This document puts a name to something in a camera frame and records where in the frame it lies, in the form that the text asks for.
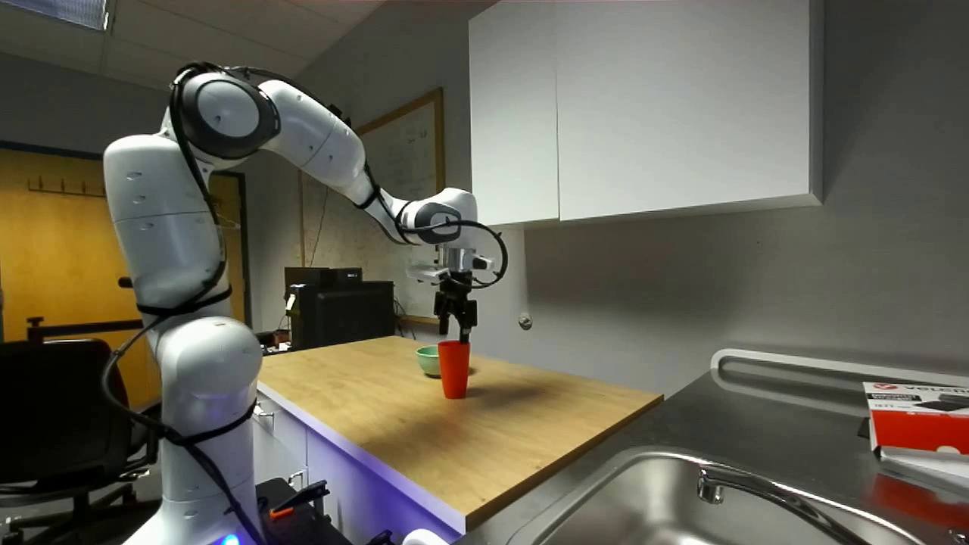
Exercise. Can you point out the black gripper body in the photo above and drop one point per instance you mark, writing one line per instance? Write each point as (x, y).
(454, 292)

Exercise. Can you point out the orange plastic cup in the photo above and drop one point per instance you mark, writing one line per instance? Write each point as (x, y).
(454, 369)

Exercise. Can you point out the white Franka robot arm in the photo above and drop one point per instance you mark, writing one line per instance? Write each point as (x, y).
(168, 232)

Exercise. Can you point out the green bowl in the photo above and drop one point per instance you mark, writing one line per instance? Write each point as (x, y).
(427, 362)

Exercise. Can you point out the black appliance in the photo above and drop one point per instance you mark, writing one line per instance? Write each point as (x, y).
(335, 313)

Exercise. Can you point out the wood framed pinboard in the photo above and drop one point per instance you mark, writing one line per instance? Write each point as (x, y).
(412, 141)

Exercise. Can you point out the white counter base cabinet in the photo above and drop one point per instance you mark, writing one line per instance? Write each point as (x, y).
(335, 474)

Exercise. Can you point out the stainless steel sink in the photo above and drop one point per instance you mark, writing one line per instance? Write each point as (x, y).
(623, 505)

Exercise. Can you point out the black and red device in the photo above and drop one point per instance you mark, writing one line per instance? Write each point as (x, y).
(290, 517)

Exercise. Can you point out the chrome sink faucet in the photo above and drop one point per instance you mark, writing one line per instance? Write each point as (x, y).
(709, 490)

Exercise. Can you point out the yellow door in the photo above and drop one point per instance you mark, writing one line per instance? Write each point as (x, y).
(50, 261)

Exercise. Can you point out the black office chair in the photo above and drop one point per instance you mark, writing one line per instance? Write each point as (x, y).
(50, 412)

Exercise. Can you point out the white box with red print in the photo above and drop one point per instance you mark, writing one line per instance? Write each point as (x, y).
(910, 393)

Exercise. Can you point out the red and white box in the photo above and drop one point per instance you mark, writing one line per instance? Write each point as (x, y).
(917, 427)

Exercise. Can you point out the flat white box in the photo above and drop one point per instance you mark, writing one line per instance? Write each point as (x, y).
(928, 466)

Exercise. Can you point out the ceiling light panel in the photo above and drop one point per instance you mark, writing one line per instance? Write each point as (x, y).
(61, 10)

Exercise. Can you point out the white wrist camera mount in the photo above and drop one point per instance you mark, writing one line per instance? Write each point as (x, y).
(450, 267)

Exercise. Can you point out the white wall cabinet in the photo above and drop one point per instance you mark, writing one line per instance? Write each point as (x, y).
(655, 102)

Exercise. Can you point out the white tube rail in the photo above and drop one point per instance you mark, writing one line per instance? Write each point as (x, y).
(806, 362)

